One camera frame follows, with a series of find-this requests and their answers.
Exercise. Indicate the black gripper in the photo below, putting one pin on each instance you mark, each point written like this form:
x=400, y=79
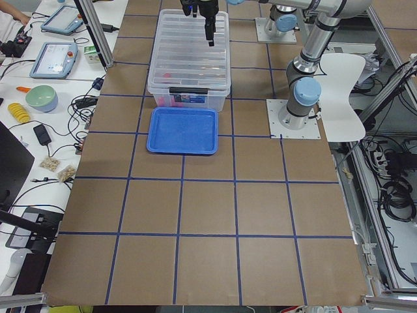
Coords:
x=208, y=8

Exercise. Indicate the clear plastic storage box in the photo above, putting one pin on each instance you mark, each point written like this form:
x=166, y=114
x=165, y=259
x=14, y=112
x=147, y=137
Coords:
x=189, y=94

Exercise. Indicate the blue plastic tray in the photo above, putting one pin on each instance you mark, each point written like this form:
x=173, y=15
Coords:
x=191, y=131

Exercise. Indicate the green white carton box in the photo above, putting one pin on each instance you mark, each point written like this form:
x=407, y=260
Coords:
x=90, y=54

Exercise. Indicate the white plastic chair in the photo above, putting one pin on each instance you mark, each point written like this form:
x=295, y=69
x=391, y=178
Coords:
x=342, y=70

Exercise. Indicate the blue teach pendant tablet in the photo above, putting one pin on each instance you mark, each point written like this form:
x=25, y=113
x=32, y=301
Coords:
x=55, y=60
x=64, y=21

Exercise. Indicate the green and blue bowl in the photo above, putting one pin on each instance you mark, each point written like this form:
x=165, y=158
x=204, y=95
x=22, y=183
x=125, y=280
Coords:
x=42, y=98

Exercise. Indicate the orange toy carrot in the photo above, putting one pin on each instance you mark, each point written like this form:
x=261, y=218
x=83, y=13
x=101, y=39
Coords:
x=23, y=89

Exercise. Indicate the black power adapter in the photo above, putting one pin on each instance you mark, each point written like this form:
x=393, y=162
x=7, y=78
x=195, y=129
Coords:
x=42, y=135

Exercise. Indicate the snack bag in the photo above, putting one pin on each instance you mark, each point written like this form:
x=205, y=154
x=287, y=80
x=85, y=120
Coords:
x=67, y=173
x=50, y=163

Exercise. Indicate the yellow toy corn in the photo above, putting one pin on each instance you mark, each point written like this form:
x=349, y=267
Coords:
x=19, y=112

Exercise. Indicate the black monitor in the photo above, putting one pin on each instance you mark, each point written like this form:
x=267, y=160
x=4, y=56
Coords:
x=16, y=163

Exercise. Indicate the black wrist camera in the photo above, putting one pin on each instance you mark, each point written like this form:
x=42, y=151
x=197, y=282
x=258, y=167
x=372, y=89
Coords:
x=187, y=6

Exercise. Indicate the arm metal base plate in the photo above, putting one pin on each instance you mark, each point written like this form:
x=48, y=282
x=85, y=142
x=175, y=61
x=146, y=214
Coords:
x=268, y=33
x=283, y=125

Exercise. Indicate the black box latch handle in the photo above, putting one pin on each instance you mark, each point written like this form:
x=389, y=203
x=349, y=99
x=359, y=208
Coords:
x=188, y=90

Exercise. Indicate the aluminium frame post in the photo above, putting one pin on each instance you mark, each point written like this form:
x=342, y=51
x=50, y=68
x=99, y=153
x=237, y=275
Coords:
x=92, y=23

